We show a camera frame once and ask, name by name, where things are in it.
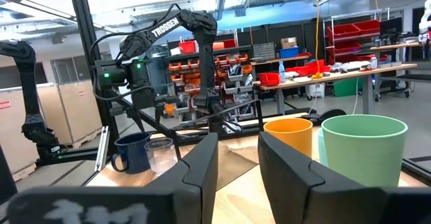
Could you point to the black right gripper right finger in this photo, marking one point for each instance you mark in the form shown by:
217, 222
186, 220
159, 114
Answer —
289, 190

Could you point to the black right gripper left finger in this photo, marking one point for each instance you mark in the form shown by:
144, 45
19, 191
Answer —
188, 197

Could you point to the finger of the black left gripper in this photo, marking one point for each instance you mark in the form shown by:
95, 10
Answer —
136, 119
160, 116

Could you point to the navy blue enamel mug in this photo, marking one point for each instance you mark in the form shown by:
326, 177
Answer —
133, 153

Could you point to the clear glass mug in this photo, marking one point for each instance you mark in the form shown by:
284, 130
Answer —
161, 156

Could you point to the orange plastic cup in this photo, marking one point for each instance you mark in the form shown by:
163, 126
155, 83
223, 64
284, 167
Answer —
289, 136

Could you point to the teal plastic mug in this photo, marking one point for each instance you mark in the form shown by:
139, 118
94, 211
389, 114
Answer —
322, 146

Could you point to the tall green ribbed cup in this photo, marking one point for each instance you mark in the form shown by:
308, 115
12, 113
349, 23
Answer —
363, 153

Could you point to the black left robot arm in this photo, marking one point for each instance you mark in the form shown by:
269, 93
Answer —
205, 66

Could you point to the black background robot arm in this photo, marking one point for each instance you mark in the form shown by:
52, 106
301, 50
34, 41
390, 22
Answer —
28, 82

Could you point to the red bin shelf rack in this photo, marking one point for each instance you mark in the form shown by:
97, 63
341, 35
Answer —
343, 30

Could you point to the parts bin rack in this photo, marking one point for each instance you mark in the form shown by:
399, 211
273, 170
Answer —
188, 66

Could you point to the large cardboard crate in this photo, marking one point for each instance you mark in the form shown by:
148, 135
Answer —
77, 109
11, 133

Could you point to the beige cloth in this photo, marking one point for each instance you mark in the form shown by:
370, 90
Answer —
235, 156

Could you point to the red plastic bin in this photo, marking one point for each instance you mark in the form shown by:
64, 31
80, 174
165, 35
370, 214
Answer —
268, 79
309, 68

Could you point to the green plastic bin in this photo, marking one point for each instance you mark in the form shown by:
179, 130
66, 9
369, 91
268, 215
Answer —
347, 87

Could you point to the clear plastic bottle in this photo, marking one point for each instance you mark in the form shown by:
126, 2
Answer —
282, 72

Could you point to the wooden workbench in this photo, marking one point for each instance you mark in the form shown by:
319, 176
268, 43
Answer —
394, 45
367, 96

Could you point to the grey small parts cabinet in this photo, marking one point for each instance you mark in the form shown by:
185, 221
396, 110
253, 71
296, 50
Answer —
264, 51

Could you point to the blue plastic bin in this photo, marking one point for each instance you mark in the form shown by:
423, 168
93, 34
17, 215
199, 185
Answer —
289, 52

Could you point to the cardboard box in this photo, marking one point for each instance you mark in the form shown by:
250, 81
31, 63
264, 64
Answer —
289, 43

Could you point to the white humanoid robot figure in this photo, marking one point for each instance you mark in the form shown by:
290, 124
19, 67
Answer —
426, 19

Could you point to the silver aluminium bracket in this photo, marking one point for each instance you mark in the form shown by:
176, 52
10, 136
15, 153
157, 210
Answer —
102, 150

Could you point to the black aluminium rig frame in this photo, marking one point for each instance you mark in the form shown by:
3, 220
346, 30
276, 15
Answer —
87, 49

